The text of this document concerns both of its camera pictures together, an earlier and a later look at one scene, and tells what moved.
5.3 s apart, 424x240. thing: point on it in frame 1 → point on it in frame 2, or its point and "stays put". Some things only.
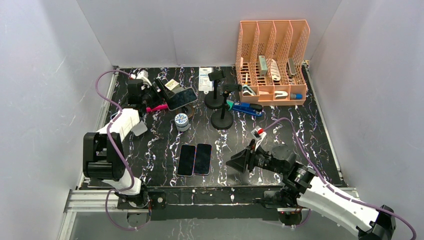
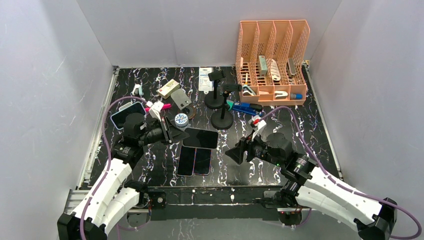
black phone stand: [211, 99] stays put
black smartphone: [202, 159] stays put
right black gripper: [246, 156] → [244, 144]
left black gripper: [164, 92] → [170, 132]
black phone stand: [223, 119] stays put
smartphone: [180, 99] → [202, 138]
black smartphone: [186, 160] stays put
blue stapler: [252, 109] stays put
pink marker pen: [160, 107] stays put
